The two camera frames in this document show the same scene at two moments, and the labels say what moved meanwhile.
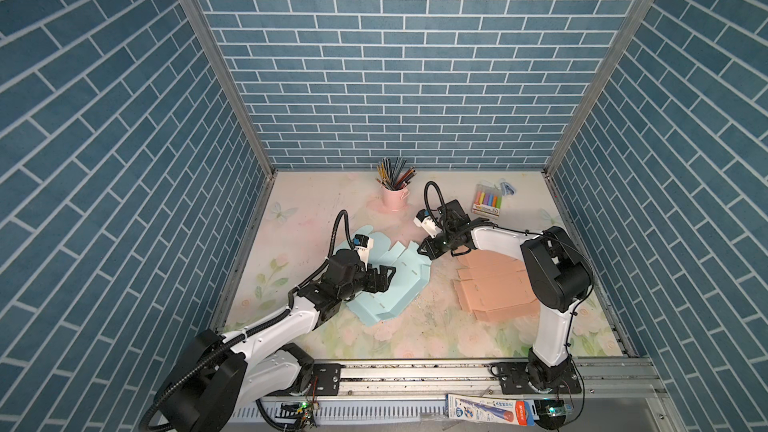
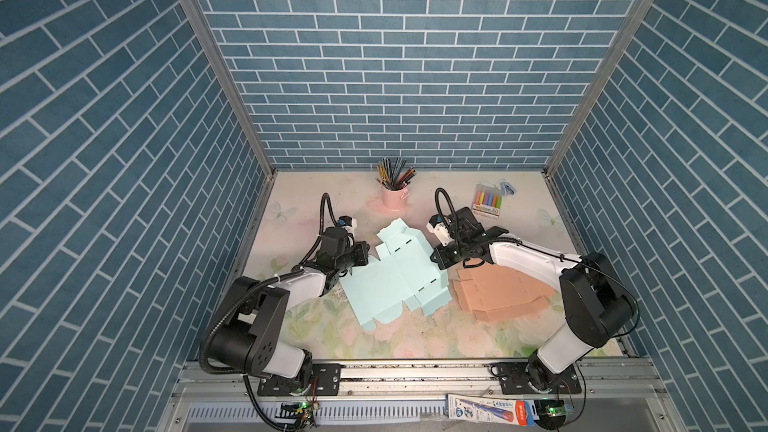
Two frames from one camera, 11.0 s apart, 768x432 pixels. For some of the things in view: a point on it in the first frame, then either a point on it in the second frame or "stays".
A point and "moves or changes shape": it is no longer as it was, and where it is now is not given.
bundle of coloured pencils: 391,174 stays
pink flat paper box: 494,286 stays
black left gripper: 384,282 → 361,249
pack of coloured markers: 487,200 stays
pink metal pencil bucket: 394,200 stays
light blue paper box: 410,280 moves or changes shape
